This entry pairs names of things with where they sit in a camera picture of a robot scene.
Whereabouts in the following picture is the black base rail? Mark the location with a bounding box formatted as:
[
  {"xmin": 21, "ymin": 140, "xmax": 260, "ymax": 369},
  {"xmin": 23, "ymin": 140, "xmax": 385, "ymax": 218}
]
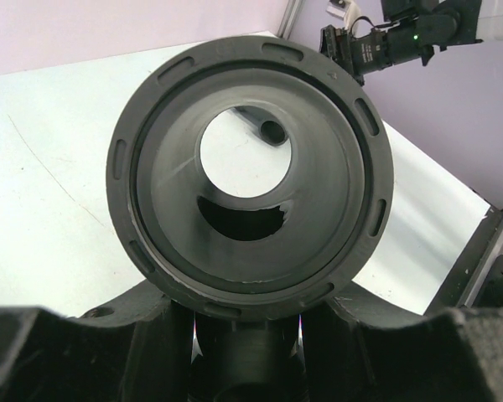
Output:
[{"xmin": 425, "ymin": 207, "xmax": 503, "ymax": 316}]

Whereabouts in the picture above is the large grey pipe adapter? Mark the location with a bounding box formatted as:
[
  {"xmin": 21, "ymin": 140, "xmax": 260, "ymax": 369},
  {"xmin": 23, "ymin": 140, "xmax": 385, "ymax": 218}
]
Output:
[{"xmin": 106, "ymin": 35, "xmax": 394, "ymax": 322}]

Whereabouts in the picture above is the grey pipe tee fitting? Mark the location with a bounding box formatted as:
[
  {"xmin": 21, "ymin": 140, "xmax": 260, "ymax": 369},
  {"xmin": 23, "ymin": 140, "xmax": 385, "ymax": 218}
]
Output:
[{"xmin": 235, "ymin": 106, "xmax": 288, "ymax": 147}]

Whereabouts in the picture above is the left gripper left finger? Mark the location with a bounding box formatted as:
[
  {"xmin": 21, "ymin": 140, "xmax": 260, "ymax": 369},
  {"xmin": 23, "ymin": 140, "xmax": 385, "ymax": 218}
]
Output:
[{"xmin": 0, "ymin": 281, "xmax": 193, "ymax": 401}]

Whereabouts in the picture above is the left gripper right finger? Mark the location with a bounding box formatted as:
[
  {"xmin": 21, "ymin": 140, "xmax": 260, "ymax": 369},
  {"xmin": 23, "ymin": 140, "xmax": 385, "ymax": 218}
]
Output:
[{"xmin": 301, "ymin": 284, "xmax": 503, "ymax": 401}]

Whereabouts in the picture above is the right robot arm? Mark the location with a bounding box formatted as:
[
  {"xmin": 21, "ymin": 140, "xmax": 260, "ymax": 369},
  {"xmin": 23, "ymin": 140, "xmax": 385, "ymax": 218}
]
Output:
[{"xmin": 319, "ymin": 0, "xmax": 503, "ymax": 85}]

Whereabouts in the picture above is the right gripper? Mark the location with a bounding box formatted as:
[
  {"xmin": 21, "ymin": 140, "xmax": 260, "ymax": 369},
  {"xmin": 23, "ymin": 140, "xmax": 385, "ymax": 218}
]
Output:
[{"xmin": 319, "ymin": 25, "xmax": 366, "ymax": 86}]

